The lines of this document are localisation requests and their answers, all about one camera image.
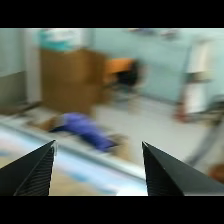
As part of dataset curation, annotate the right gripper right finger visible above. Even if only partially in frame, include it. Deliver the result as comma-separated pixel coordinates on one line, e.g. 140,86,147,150
141,141,224,197

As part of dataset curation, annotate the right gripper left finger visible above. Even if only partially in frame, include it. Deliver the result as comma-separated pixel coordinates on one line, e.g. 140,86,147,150
0,139,57,197

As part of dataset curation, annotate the blue garment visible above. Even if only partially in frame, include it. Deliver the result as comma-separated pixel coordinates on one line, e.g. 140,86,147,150
49,112,118,153

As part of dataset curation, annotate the brown cardboard box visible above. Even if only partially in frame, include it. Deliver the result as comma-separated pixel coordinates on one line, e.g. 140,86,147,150
39,48,108,114

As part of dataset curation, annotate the orange chair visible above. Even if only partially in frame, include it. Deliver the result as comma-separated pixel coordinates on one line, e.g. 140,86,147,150
103,58,141,93

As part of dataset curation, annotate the silver frame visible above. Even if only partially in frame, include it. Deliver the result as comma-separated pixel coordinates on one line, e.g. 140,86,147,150
0,121,148,183

